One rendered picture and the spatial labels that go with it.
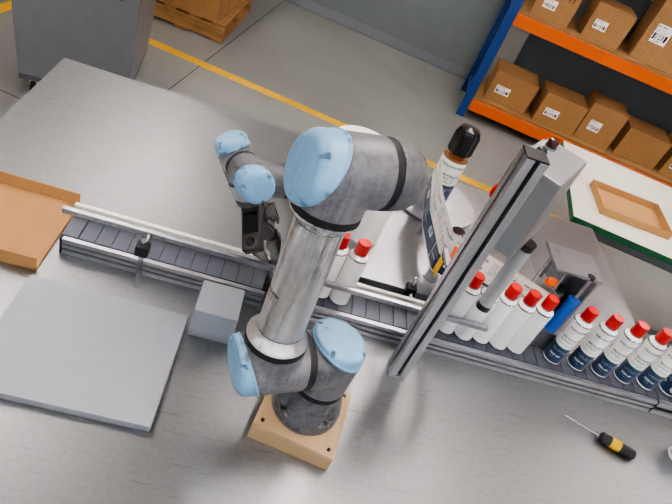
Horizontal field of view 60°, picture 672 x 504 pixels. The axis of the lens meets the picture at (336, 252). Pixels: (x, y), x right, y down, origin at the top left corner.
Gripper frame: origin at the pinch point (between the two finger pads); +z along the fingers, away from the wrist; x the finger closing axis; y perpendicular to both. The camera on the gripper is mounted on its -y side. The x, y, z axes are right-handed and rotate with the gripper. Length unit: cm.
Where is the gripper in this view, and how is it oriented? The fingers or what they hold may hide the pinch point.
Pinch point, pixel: (271, 265)
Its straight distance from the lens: 147.2
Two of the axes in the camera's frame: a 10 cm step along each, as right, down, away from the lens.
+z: 2.0, 7.6, 6.2
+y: 0.6, -6.4, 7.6
